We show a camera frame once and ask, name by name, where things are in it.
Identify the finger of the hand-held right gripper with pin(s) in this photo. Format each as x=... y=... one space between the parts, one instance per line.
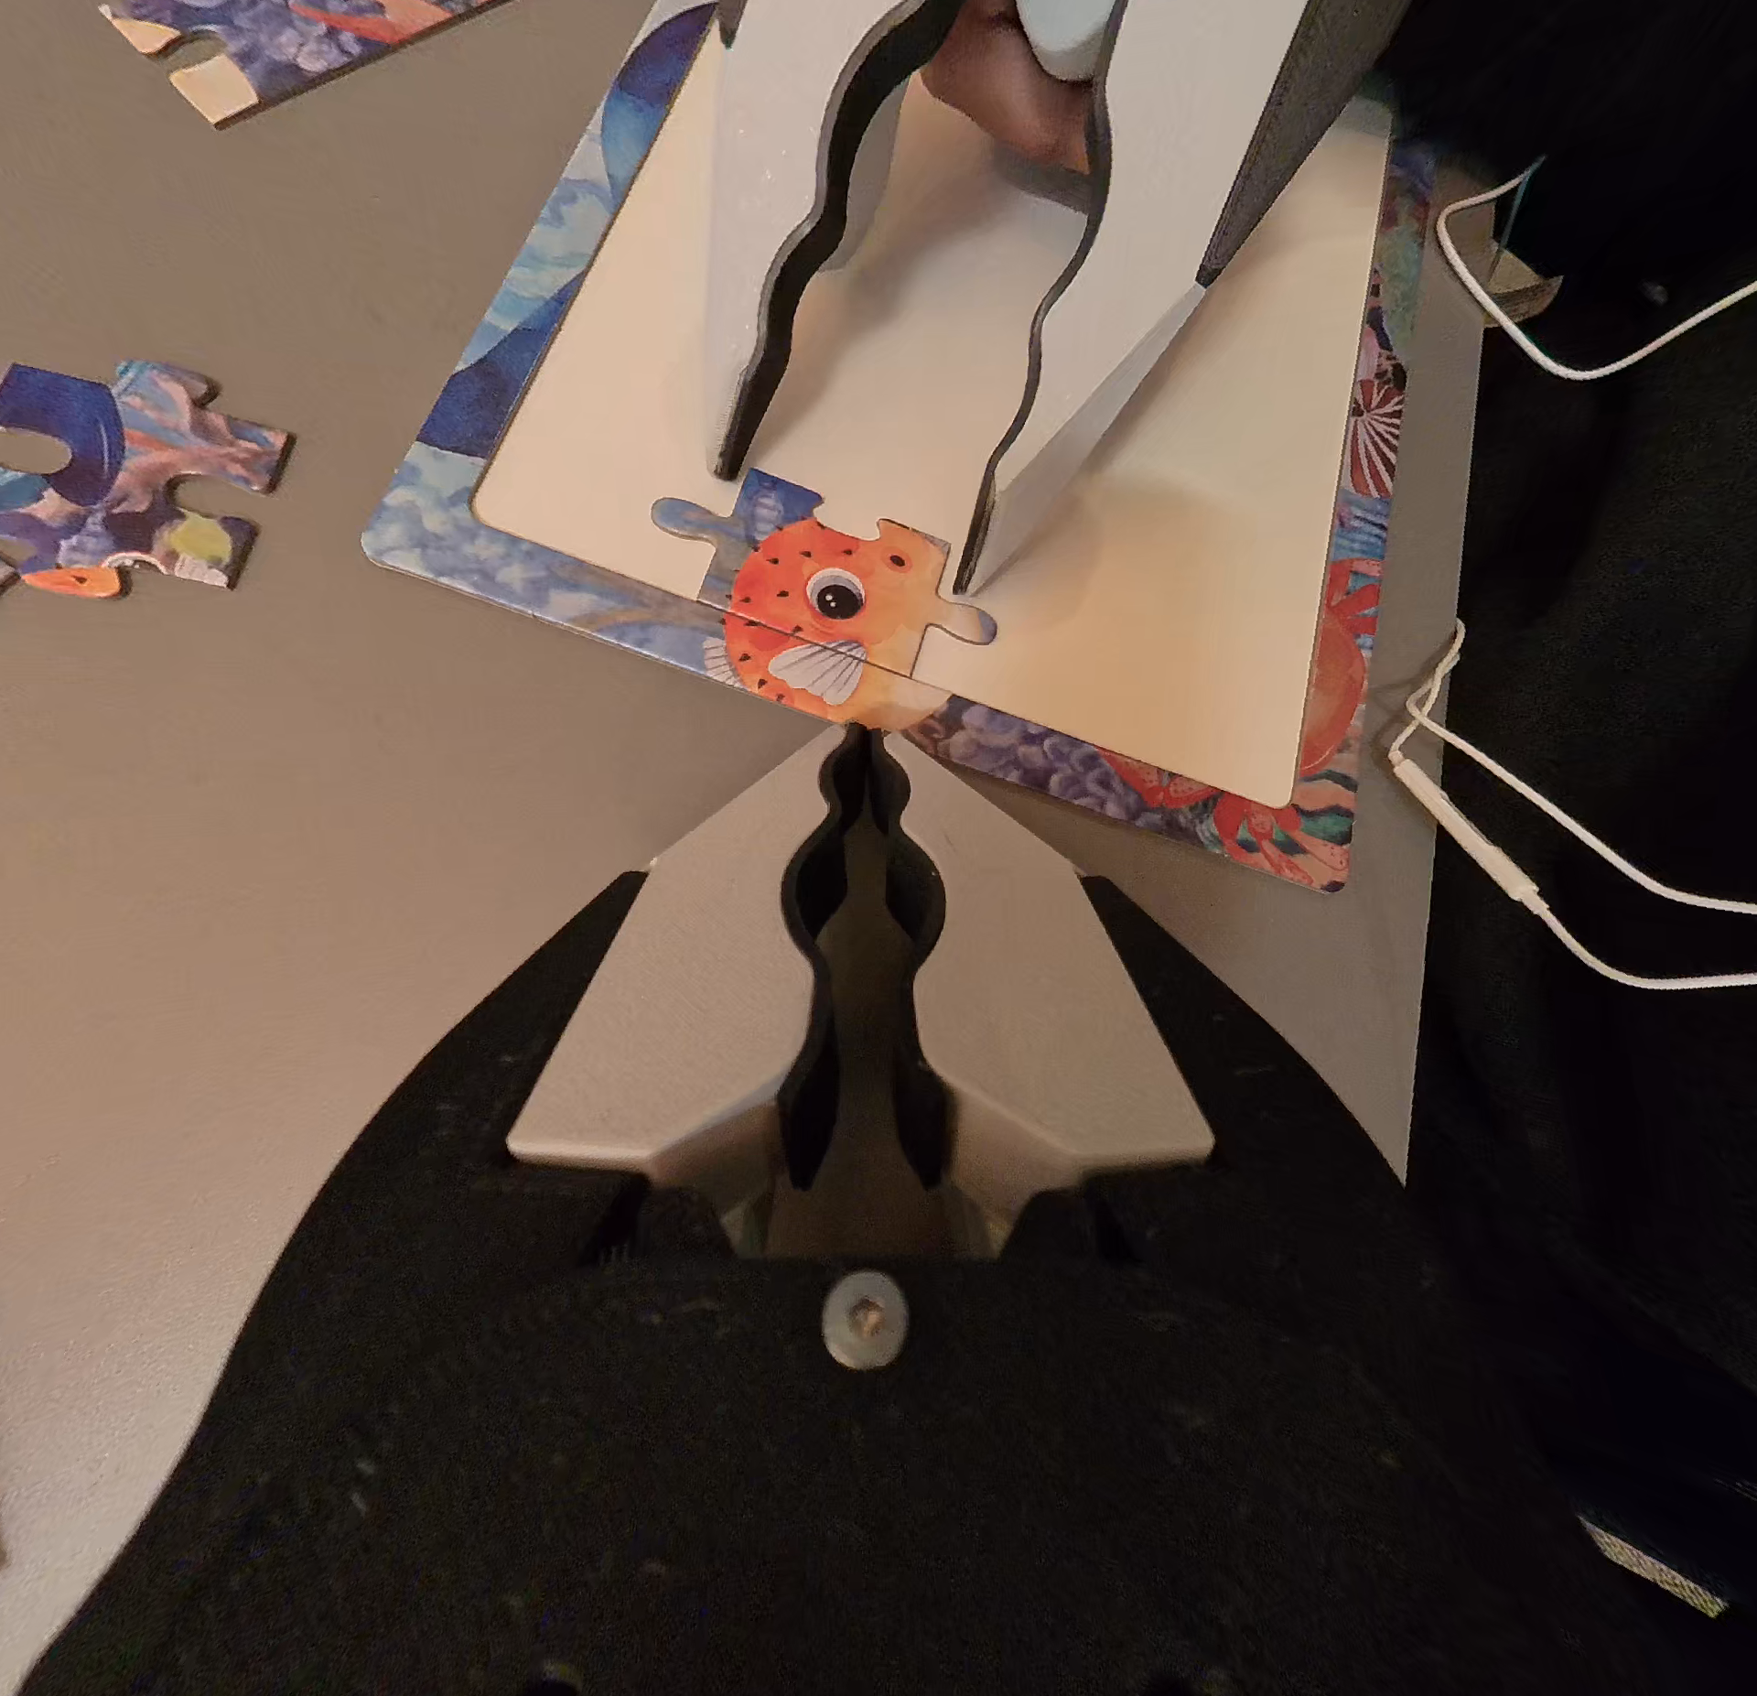
x=1181 y=117
x=797 y=144

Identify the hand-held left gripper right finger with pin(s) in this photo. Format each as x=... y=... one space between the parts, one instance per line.
x=1071 y=1036

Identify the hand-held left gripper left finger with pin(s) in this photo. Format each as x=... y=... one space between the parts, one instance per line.
x=659 y=1036

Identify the colourful puzzle frame board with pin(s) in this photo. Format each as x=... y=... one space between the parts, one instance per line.
x=1166 y=556

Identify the orange pufferfish puzzle piece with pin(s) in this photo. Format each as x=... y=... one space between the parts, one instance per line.
x=824 y=584

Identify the person's right hand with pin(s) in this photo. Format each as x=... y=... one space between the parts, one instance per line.
x=1016 y=109

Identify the large purple orange puzzle piece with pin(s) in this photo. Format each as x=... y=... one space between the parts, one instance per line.
x=343 y=7

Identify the pile of jigsaw puzzle pieces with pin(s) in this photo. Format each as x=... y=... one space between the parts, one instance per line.
x=123 y=474

